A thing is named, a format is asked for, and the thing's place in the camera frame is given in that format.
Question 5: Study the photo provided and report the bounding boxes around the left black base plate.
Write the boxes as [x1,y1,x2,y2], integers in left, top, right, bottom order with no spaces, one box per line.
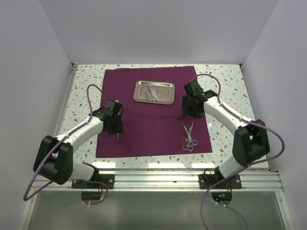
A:
[71,174,115,189]

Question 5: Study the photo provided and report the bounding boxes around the purple cloth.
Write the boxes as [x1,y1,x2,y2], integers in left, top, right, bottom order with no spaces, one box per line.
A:
[96,66,212,158]

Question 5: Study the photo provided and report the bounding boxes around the small steel ring scissors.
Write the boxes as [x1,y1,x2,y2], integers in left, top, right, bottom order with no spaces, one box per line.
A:
[181,125,198,151]

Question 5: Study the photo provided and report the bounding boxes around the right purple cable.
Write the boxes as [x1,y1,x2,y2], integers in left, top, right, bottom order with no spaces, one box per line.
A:
[191,73,286,230]

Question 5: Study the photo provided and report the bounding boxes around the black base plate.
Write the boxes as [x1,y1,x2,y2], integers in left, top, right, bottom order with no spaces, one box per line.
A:
[71,174,115,189]
[198,169,242,190]

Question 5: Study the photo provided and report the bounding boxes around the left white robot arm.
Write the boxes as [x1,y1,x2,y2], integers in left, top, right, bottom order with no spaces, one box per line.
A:
[33,114,123,188]

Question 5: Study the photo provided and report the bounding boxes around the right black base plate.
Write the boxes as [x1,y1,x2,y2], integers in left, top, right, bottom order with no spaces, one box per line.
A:
[198,169,242,190]

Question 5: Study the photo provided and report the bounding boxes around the steel surgical scissors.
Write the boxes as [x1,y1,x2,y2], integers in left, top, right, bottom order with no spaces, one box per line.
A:
[182,128,194,152]

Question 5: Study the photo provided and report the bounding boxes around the steel forceps with rings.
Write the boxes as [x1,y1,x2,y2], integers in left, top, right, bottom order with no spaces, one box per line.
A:
[181,124,194,146]

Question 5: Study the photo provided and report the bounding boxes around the steel instrument tray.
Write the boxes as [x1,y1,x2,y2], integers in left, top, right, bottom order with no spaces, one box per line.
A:
[133,80,175,105]

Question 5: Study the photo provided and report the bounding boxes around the steel straight probe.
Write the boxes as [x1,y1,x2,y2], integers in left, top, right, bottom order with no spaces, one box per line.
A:
[142,83,151,101]

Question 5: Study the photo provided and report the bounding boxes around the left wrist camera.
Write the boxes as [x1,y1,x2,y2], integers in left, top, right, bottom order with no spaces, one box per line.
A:
[103,100,123,117]

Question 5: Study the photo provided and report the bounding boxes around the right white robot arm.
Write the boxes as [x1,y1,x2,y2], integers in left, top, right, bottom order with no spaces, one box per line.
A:
[182,91,270,189]

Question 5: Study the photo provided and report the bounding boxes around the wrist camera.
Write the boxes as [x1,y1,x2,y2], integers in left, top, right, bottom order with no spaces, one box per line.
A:
[103,100,123,117]
[184,80,217,101]

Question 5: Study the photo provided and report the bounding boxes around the aluminium front rail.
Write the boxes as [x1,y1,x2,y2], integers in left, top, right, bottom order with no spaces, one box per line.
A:
[30,169,284,191]

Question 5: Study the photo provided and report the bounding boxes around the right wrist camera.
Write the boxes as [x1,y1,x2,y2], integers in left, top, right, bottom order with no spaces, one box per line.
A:
[184,80,217,101]

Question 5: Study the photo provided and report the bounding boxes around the steel scalpel handle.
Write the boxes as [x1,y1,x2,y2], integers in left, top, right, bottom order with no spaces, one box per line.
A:
[148,84,159,102]

